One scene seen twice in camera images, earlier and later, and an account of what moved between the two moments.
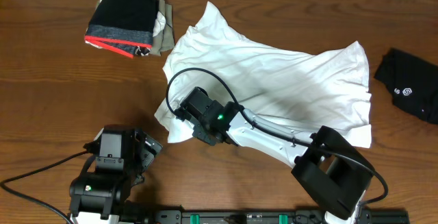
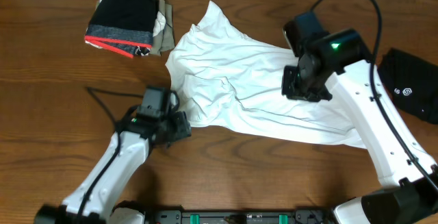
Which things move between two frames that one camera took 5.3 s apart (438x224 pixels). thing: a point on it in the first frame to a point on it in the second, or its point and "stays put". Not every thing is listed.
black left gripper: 147,155 to 183,127
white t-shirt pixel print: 303,91 stays put
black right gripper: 199,133 to 287,90
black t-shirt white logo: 412,82 stays put
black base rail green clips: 260,216 stays put
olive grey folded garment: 164,40 stays put
